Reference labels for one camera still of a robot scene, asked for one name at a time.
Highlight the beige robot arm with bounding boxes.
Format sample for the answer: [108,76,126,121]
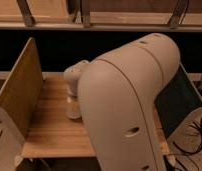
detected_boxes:
[64,33,180,171]

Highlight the left wooden side panel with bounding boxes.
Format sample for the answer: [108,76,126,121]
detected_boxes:
[0,38,43,141]

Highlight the right dark side panel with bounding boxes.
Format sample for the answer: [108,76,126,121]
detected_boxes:
[155,65,202,138]

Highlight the wooden shelf rail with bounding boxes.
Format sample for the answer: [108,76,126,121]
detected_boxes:
[0,0,202,32]

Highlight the black cables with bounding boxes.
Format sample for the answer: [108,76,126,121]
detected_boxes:
[167,109,202,171]

